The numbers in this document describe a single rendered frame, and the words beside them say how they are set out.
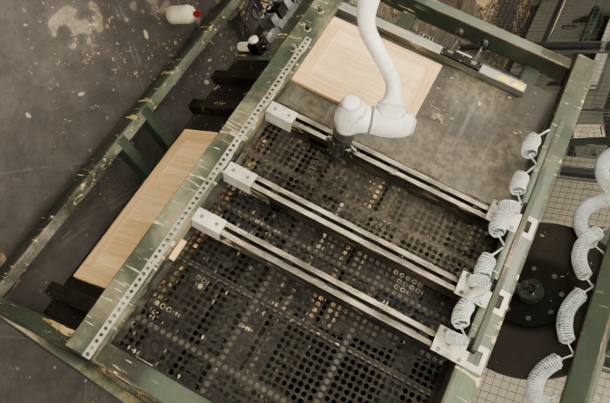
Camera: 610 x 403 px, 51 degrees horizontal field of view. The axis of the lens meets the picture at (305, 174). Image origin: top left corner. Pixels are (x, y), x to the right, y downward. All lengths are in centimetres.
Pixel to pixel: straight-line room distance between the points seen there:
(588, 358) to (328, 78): 158
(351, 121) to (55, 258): 166
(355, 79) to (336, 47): 20
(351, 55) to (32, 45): 143
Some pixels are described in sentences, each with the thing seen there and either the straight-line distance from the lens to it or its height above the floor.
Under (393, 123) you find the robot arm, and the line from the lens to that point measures 228.
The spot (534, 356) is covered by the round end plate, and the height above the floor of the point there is 194.
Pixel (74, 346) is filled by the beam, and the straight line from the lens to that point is 239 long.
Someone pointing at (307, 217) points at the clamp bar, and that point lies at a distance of 248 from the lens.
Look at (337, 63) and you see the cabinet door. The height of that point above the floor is 101.
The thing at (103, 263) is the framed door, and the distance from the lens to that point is 294.
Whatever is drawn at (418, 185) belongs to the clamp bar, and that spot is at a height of 152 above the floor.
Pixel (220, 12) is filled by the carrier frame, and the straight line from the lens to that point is 357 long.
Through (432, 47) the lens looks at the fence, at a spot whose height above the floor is 131.
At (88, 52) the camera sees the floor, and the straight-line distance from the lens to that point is 325.
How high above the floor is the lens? 270
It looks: 37 degrees down
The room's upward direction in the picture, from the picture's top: 98 degrees clockwise
